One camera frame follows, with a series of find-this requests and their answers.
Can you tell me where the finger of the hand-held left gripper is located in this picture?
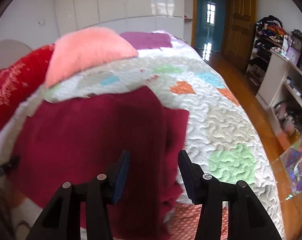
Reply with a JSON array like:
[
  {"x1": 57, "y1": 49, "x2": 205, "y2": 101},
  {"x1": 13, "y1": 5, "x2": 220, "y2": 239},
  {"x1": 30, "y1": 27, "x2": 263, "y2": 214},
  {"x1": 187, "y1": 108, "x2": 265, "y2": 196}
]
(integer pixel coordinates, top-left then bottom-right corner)
[{"x1": 0, "y1": 156, "x2": 20, "y2": 180}]

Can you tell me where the glossy white wardrobe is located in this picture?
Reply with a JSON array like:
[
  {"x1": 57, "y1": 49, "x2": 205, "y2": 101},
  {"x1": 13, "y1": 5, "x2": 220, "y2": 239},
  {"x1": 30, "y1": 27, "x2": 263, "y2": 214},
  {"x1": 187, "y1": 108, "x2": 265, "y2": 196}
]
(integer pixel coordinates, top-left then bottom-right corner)
[{"x1": 53, "y1": 0, "x2": 186, "y2": 39}]

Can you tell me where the iridescent bag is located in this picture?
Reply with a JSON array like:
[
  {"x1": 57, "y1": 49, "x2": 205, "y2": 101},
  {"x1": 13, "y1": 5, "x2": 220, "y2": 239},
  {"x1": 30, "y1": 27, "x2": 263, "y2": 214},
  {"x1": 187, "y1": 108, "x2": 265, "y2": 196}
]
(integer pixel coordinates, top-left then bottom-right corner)
[{"x1": 278, "y1": 130, "x2": 302, "y2": 197}]

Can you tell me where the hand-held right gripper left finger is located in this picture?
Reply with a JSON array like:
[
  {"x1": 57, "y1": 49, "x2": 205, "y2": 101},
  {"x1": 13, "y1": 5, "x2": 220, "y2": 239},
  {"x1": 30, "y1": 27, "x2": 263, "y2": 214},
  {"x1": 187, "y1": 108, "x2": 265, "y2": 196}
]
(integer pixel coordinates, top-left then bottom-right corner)
[{"x1": 25, "y1": 149, "x2": 131, "y2": 240}]

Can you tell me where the pile of bags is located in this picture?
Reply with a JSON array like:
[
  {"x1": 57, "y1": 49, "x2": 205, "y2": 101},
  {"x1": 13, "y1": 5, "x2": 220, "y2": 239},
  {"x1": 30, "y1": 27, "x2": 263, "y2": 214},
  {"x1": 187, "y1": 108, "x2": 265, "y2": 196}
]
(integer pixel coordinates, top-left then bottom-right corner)
[{"x1": 275, "y1": 100, "x2": 302, "y2": 137}]

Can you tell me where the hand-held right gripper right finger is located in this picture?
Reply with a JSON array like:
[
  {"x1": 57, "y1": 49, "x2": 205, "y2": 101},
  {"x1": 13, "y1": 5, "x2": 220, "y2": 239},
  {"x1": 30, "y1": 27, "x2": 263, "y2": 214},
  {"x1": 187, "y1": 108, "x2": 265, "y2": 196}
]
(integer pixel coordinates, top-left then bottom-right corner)
[{"x1": 178, "y1": 150, "x2": 283, "y2": 240}]

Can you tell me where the wooden door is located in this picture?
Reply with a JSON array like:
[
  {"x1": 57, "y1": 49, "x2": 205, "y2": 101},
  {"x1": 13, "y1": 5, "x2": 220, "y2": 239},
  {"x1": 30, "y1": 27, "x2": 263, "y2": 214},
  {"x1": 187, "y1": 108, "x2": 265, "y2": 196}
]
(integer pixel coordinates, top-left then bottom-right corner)
[{"x1": 221, "y1": 0, "x2": 258, "y2": 63}]

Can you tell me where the maroon knit sweater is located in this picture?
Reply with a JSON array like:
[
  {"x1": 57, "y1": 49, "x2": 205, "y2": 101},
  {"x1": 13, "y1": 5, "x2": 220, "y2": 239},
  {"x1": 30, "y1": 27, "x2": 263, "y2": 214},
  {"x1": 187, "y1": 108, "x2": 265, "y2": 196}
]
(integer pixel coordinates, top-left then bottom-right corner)
[{"x1": 6, "y1": 85, "x2": 190, "y2": 240}]

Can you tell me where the purple clock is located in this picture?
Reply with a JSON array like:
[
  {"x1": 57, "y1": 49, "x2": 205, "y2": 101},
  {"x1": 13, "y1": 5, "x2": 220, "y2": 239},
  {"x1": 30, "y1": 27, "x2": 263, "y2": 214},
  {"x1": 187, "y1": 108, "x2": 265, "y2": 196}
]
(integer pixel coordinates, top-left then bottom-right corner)
[{"x1": 286, "y1": 47, "x2": 301, "y2": 64}]

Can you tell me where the patchwork quilted bedspread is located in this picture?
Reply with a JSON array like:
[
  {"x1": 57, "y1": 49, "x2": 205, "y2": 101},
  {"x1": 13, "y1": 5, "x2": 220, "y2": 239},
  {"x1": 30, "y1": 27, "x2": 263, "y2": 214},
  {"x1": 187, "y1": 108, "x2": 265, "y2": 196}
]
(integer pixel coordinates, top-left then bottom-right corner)
[{"x1": 0, "y1": 31, "x2": 286, "y2": 240}]

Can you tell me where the purple folded cloth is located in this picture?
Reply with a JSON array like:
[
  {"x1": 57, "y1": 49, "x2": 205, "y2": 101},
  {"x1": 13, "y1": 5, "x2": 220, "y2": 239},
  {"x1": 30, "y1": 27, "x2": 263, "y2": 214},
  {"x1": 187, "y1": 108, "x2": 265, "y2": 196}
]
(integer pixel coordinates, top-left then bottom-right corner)
[{"x1": 120, "y1": 31, "x2": 173, "y2": 50}]

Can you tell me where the grey round headboard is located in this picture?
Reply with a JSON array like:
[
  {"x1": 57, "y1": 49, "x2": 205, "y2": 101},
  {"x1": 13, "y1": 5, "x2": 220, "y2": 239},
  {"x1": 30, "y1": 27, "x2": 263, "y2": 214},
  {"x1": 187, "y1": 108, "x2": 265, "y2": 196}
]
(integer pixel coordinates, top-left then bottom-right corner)
[{"x1": 0, "y1": 39, "x2": 34, "y2": 77}]

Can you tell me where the rack of clothes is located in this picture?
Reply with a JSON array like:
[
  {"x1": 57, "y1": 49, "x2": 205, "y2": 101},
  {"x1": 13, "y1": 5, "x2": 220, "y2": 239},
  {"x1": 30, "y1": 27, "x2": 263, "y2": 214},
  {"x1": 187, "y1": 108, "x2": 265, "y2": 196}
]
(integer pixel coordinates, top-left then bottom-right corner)
[{"x1": 245, "y1": 16, "x2": 290, "y2": 85}]

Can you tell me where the pink pillow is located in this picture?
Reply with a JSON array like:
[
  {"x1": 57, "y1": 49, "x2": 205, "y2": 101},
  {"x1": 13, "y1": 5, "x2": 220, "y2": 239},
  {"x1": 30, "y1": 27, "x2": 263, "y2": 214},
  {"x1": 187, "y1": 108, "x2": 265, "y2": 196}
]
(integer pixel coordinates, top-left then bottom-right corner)
[{"x1": 45, "y1": 27, "x2": 139, "y2": 89}]

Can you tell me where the red embroidered quilt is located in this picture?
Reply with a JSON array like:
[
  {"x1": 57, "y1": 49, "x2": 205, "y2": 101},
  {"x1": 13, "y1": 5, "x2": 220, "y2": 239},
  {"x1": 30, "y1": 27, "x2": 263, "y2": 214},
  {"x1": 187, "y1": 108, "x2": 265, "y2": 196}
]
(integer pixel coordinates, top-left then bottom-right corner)
[{"x1": 0, "y1": 44, "x2": 55, "y2": 143}]

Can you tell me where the white shelf unit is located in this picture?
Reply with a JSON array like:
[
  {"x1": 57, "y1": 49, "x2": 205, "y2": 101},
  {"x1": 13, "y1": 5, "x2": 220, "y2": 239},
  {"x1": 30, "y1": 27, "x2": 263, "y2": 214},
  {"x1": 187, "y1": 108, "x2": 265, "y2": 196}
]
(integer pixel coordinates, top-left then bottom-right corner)
[{"x1": 256, "y1": 49, "x2": 302, "y2": 140}]

